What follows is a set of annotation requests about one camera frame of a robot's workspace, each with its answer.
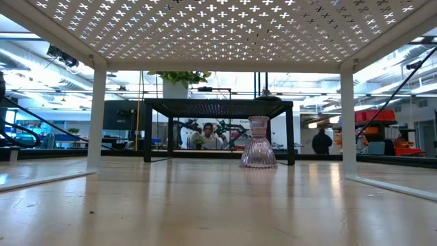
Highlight pink ribbed glass candle holder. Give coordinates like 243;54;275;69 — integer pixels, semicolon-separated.
239;115;278;169

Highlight black cone-base candlestick holder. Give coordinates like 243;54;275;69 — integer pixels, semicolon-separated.
253;71;283;102

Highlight person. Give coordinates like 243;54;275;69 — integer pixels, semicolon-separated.
196;122;228;150
311;128;333;154

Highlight black metal shelf riser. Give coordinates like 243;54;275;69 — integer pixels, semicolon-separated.
143;98;296;167

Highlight small background potted plant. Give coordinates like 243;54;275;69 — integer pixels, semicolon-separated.
191;134;207;150

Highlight green plant in white pot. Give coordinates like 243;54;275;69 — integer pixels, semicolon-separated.
146;70;212;100

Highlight white perforated metal shelf riser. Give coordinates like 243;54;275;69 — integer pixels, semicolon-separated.
0;0;437;202

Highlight black monitor panel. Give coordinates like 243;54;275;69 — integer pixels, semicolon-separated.
103;99;146;131

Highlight red storage bins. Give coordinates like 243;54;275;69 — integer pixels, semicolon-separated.
354;109;396;123

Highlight black ceiling-mounted device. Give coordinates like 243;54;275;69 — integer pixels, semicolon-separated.
46;43;80;68

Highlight orange storage bins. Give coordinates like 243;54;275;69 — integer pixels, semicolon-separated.
394;141;426;157

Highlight black table edge rail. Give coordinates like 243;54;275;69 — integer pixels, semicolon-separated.
0;146;437;169

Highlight black curved cable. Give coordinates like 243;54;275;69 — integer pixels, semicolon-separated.
0;115;42;149

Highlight black slanted cable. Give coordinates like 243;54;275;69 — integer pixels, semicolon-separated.
0;96;115;151

